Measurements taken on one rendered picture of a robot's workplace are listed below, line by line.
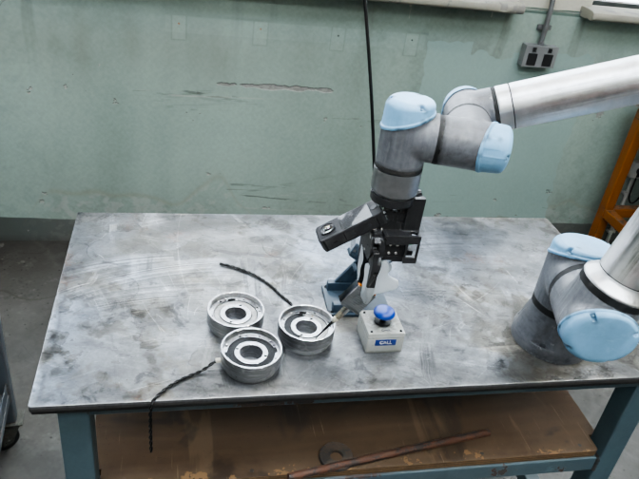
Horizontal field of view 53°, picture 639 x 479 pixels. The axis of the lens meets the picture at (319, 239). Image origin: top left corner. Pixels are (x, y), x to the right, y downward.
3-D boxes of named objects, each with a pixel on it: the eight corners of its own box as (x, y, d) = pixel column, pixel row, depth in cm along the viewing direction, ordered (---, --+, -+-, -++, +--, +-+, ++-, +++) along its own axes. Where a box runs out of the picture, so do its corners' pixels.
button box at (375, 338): (365, 354, 118) (369, 333, 116) (356, 328, 124) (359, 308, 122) (406, 352, 120) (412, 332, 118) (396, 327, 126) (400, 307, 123)
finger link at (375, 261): (377, 292, 106) (384, 244, 102) (368, 292, 106) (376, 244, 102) (370, 277, 110) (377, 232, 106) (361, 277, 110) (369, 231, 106)
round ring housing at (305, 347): (338, 356, 117) (340, 339, 115) (280, 359, 114) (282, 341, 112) (326, 320, 125) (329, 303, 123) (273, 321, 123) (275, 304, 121)
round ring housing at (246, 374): (273, 342, 118) (274, 324, 116) (286, 382, 110) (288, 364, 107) (215, 348, 115) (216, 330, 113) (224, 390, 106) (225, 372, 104)
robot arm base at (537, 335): (563, 314, 137) (579, 276, 132) (602, 363, 124) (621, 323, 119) (498, 316, 133) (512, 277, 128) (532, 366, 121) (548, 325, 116)
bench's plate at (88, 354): (29, 416, 100) (27, 407, 99) (78, 220, 149) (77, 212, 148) (688, 382, 126) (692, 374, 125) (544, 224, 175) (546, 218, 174)
